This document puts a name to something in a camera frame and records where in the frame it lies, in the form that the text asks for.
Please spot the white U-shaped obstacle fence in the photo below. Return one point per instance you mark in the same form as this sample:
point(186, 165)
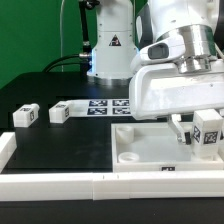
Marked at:
point(103, 186)

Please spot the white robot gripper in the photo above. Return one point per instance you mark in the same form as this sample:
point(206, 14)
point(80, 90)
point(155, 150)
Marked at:
point(160, 90)

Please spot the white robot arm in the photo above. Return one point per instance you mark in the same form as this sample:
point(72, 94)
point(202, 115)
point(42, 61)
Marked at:
point(121, 35)

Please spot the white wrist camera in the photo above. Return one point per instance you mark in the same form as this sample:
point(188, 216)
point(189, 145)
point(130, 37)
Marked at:
point(166, 50)

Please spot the white square tabletop part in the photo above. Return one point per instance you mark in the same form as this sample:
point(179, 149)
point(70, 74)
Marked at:
point(143, 147)

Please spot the white marker base plate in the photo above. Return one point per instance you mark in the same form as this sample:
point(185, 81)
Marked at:
point(99, 108)

